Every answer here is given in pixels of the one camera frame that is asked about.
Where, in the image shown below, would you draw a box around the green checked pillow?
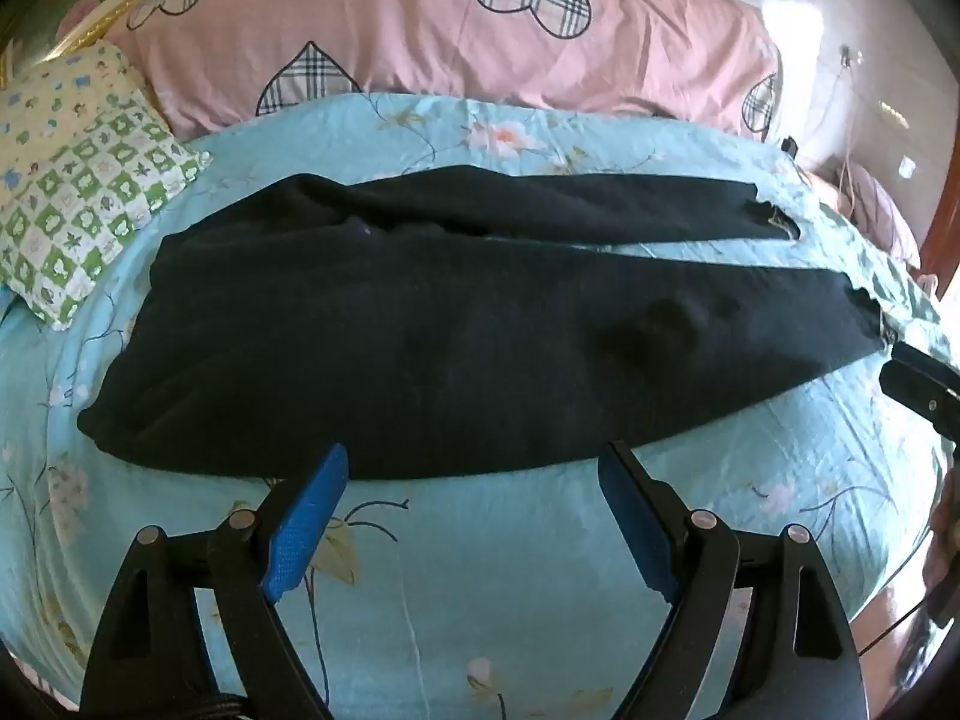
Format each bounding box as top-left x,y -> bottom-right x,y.
0,40 -> 213,332

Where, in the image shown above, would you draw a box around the black pants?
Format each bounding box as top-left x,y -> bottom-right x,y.
77,172 -> 893,482

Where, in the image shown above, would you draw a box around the white wall cable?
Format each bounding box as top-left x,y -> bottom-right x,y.
831,45 -> 865,205

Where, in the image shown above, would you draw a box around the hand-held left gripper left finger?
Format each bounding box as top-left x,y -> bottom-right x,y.
79,442 -> 350,720

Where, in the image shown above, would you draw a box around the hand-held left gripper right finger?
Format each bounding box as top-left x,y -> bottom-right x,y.
598,440 -> 871,720

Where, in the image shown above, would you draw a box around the wooden bed frame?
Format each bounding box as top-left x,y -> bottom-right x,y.
919,184 -> 960,295

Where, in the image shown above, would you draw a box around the pink striped cloth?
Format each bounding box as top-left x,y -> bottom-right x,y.
795,161 -> 923,268

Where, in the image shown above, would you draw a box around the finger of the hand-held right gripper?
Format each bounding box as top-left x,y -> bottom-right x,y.
879,343 -> 960,452

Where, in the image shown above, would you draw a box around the blue floral bed sheet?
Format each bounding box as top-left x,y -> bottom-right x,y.
0,93 -> 955,720

